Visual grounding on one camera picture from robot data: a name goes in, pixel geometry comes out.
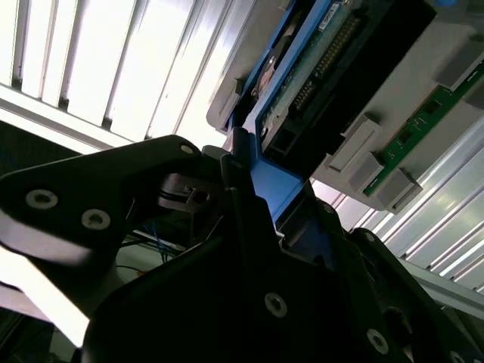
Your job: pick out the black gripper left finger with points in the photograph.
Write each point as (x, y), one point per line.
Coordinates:
(75, 181)

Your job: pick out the hard disk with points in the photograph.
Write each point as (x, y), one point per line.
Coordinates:
(264, 177)

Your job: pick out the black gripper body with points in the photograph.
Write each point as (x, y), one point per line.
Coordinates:
(189, 321)

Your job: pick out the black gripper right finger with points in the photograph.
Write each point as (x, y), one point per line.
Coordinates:
(378, 287)

